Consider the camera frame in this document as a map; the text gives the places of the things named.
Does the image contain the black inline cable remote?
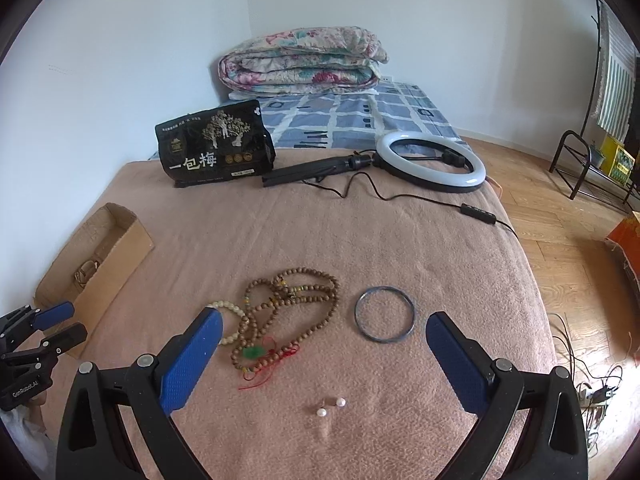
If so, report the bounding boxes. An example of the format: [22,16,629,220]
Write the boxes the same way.
[461,203,497,224]

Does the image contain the orange cardboard box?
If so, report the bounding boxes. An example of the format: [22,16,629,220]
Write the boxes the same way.
[605,212,640,286]

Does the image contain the black ring light cable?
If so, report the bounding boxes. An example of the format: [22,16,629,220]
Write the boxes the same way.
[300,160,521,236]

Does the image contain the black snack bag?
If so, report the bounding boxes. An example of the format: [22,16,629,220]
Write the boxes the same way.
[154,100,277,188]

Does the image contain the white power strip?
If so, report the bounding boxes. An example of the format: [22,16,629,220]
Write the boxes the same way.
[577,382,616,404]

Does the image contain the dark wooden bead bracelets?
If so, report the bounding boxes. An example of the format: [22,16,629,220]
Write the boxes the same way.
[353,286,416,344]

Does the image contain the black folded tripod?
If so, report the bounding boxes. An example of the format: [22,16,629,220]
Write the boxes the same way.
[262,152,376,188]

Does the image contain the tangle of floor cables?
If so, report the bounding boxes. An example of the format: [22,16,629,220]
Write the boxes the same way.
[547,312,640,411]

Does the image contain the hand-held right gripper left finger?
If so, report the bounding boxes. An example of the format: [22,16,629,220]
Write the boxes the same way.
[55,306,226,480]

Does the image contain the white folded bedding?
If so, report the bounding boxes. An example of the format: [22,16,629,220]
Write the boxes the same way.
[227,86,382,104]

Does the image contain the brown cardboard box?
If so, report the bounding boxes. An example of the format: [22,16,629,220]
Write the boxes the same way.
[34,203,156,361]

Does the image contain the pink blanket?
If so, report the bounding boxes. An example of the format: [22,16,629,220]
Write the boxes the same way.
[30,147,558,480]

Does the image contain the brown wooden bead necklace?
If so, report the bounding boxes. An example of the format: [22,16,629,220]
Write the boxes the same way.
[230,266,342,377]

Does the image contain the black metal shoe rack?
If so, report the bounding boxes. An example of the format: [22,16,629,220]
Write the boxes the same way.
[549,130,636,211]

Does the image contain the folded floral quilt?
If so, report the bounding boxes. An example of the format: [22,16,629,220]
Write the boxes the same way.
[218,26,390,97]

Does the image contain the blue checked bed sheet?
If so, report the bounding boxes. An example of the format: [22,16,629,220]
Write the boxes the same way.
[150,81,458,161]

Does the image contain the yellow box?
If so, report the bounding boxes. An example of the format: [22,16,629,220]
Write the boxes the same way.
[600,135,637,184]

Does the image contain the white bead bracelet jade pendant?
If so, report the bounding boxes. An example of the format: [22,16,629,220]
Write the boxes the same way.
[206,301,301,391]

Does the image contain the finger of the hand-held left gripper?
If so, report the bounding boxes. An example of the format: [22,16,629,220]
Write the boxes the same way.
[0,301,75,347]
[0,323,88,368]

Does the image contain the striped hanging cloth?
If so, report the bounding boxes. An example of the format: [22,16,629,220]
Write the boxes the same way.
[595,5,640,141]

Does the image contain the white ring light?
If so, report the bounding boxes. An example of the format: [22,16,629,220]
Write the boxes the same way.
[375,132,487,192]

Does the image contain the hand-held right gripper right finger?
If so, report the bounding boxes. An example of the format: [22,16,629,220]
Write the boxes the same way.
[425,311,590,480]

